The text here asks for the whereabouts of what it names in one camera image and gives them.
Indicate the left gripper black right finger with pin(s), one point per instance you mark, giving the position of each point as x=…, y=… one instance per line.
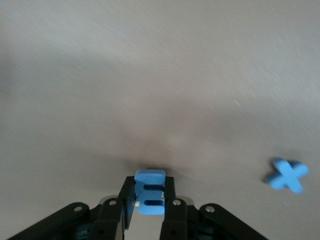
x=175, y=220

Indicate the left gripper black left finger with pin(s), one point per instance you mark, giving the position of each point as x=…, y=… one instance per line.
x=107, y=217

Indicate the blue lowercase letter m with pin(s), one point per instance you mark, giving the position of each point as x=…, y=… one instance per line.
x=150, y=177

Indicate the blue lowercase letter x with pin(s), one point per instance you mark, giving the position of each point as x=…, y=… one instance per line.
x=286, y=176

